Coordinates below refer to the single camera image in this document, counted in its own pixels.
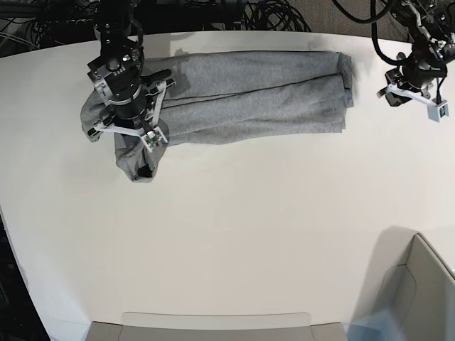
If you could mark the white camera bracket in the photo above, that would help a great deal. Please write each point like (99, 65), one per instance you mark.
(150, 138)
(437, 106)

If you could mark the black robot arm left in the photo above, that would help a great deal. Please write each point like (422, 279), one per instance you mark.
(430, 28)

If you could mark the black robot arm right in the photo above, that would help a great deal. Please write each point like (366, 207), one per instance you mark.
(121, 60)

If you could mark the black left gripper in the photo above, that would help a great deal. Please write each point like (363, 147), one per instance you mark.
(415, 74)

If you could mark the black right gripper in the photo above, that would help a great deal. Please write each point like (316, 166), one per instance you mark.
(136, 105)

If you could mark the grey T-shirt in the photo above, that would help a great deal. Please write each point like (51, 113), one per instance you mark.
(222, 98)

